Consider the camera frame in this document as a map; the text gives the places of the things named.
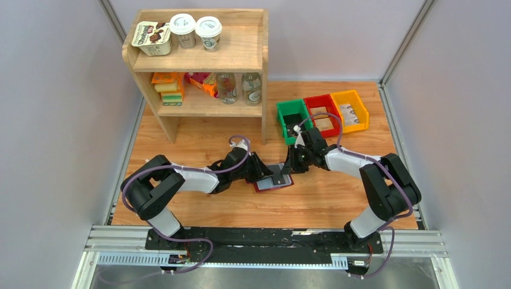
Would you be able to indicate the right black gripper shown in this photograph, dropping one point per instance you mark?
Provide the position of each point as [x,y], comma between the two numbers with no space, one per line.
[290,165]

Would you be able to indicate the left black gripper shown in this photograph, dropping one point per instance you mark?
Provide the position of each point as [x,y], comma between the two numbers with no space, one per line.
[261,170]

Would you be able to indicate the red leather card holder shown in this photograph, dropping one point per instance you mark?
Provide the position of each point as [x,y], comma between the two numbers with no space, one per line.
[266,184]

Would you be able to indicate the dark credit card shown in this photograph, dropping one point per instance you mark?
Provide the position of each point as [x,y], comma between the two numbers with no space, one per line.
[289,121]
[278,179]

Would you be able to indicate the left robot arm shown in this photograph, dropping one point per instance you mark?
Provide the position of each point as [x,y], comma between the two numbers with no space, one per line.
[148,191]

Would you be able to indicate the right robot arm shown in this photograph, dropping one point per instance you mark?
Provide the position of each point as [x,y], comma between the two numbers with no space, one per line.
[390,189]

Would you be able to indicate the green plastic bin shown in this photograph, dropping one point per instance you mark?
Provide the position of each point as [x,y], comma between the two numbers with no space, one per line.
[293,107]

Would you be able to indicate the red plastic bin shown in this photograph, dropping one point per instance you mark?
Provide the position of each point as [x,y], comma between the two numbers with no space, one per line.
[325,101]

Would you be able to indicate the cardboard pieces in red bin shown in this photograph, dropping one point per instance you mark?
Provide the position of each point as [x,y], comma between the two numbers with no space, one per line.
[322,121]

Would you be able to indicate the white packet in yellow bin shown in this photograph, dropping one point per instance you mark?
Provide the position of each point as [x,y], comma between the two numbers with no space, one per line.
[349,115]

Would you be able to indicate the yellow plastic bin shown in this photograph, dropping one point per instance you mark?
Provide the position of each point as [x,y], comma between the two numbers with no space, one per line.
[352,97]

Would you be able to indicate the right clear glass bottle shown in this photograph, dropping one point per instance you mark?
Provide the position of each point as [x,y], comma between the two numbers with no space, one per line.
[251,88]

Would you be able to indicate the clear glass bottle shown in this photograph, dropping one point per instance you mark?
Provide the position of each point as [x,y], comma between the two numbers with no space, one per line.
[251,88]
[226,87]

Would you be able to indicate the left clear glass bottle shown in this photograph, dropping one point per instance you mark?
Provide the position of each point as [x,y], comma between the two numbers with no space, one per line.
[226,87]

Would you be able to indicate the orange snack box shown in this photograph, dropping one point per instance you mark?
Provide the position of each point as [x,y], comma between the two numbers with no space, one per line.
[205,81]

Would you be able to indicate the wooden two-tier shelf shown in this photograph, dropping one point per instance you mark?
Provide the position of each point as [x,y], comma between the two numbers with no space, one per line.
[243,48]

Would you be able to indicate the right white-lidded paper cup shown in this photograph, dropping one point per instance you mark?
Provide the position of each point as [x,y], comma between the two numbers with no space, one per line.
[209,29]

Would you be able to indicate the white-lidded paper cup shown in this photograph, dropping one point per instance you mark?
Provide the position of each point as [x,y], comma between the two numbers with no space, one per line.
[183,26]
[209,29]

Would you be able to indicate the left white-lidded paper cup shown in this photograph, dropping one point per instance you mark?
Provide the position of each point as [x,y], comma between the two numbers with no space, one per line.
[183,26]

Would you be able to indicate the Chobani yogurt tub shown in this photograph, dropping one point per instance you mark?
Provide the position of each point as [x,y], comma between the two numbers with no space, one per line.
[153,38]

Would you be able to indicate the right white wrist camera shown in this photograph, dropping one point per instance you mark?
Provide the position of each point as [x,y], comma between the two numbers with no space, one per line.
[299,141]

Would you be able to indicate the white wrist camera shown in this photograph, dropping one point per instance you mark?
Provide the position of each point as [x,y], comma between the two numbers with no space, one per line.
[299,141]
[241,144]

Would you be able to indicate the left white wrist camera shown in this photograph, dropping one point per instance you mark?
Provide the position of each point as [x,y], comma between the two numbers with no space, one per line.
[241,144]

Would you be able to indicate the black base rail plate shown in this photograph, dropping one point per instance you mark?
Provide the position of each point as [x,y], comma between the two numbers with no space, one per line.
[267,246]

